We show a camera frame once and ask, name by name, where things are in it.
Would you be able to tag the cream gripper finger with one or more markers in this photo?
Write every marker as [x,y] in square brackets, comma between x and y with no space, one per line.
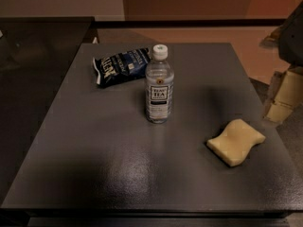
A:
[284,95]

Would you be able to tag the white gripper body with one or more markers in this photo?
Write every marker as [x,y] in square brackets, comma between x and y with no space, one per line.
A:
[293,35]

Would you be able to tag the clear plastic tea bottle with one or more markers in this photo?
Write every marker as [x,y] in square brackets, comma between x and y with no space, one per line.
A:
[159,85]

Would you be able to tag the yellow sponge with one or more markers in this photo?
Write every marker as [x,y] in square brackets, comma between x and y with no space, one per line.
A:
[235,142]

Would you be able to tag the dark blue chip bag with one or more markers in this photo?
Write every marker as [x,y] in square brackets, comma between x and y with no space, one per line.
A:
[122,67]

